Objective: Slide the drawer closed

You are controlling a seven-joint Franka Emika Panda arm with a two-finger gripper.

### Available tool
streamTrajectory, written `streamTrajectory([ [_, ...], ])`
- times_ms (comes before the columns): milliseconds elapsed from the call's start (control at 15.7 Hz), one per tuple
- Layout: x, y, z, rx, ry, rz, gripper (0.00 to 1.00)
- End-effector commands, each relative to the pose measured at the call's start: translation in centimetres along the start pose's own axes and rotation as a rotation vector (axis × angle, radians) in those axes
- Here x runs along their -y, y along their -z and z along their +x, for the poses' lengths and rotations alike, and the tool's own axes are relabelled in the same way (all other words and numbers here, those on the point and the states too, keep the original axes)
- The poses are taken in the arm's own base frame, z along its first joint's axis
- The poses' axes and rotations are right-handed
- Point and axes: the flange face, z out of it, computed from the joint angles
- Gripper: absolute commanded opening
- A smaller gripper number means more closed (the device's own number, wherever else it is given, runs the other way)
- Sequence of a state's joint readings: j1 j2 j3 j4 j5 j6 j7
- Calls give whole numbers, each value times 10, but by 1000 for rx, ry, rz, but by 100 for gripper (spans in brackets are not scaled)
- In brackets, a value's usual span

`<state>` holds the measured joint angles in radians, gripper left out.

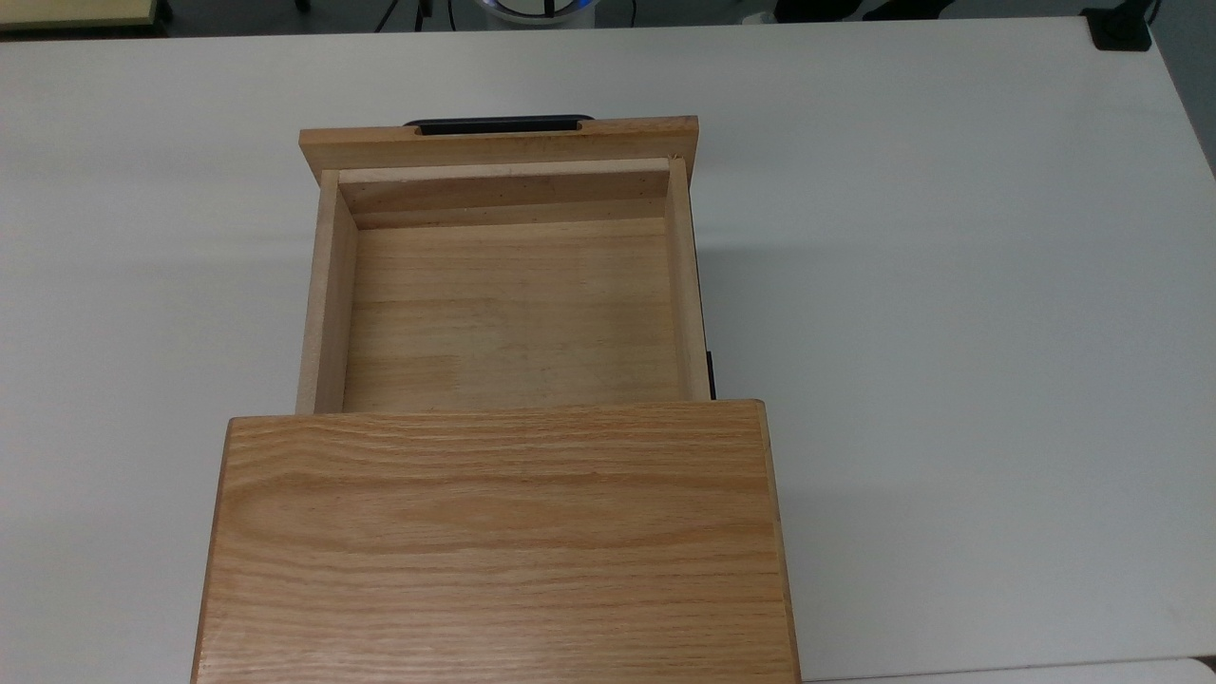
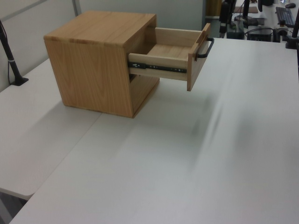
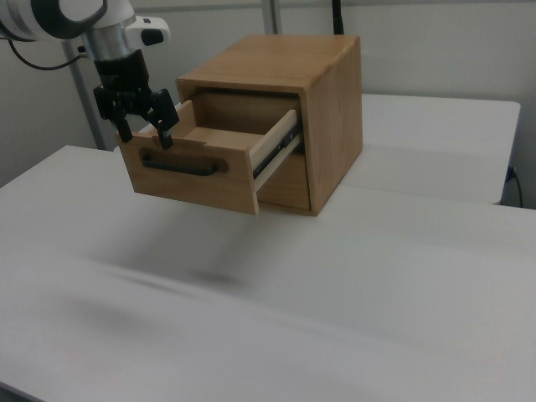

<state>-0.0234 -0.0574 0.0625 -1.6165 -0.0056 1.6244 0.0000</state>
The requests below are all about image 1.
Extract black cable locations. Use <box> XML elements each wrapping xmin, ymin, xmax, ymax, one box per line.
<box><xmin>374</xmin><ymin>0</ymin><xmax>436</xmax><ymax>33</ymax></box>

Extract black table clamp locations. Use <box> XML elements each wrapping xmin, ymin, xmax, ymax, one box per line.
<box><xmin>1081</xmin><ymin>0</ymin><xmax>1162</xmax><ymax>52</ymax></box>

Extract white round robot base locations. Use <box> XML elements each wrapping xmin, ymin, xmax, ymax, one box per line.
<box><xmin>472</xmin><ymin>0</ymin><xmax>601</xmax><ymax>28</ymax></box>

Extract beige table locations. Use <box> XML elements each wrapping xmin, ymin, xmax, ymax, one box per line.
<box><xmin>0</xmin><ymin>0</ymin><xmax>174</xmax><ymax>37</ymax></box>

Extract black drawer handle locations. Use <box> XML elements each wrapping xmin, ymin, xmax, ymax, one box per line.
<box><xmin>404</xmin><ymin>116</ymin><xmax>596</xmax><ymax>137</ymax></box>

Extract wooden drawer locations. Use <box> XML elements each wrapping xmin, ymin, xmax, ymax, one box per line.
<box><xmin>295</xmin><ymin>116</ymin><xmax>713</xmax><ymax>415</ymax></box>

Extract wooden cabinet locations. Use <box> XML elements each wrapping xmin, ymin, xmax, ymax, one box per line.
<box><xmin>190</xmin><ymin>399</ymin><xmax>802</xmax><ymax>684</ymax></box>

